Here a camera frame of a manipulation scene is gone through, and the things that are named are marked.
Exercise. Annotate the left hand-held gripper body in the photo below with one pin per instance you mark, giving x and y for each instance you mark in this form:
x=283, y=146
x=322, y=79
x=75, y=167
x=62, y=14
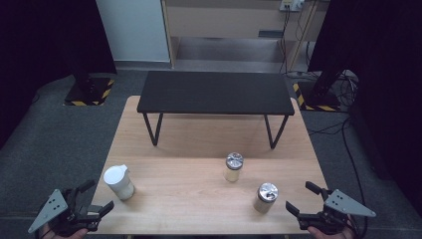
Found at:
x=49, y=209

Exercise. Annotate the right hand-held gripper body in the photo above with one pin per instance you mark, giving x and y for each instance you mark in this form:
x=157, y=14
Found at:
x=345, y=205

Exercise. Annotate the white-lidded jar of white powder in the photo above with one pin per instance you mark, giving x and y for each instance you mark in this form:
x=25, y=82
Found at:
x=117, y=181

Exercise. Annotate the silver-lidded jar of brown powder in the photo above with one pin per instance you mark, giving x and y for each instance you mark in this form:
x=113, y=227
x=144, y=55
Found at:
x=265, y=195

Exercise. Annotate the silver-lidded jar of yellow powder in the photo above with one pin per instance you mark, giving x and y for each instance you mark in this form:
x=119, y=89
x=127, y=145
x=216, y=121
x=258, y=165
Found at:
x=233, y=169

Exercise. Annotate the black metal-legged shelf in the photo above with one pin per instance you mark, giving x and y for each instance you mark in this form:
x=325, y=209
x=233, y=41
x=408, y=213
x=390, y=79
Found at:
x=215, y=93

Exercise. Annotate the person's right hand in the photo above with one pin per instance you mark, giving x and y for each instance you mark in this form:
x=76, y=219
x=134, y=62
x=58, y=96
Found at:
x=326, y=234

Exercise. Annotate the person's left hand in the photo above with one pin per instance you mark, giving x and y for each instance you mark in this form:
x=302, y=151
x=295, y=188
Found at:
x=73, y=235

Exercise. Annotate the dark curtain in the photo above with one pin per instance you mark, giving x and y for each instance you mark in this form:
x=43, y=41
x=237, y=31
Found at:
x=40, y=49
x=384, y=66

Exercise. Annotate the white panel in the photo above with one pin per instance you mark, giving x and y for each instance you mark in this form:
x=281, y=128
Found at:
x=132, y=30

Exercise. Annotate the white wall power outlet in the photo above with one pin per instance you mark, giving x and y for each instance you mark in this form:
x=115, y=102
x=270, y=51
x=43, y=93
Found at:
x=292, y=5

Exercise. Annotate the wooden cabinet frame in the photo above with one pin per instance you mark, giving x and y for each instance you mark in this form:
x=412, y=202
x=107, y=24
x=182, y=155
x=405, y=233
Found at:
x=215, y=20

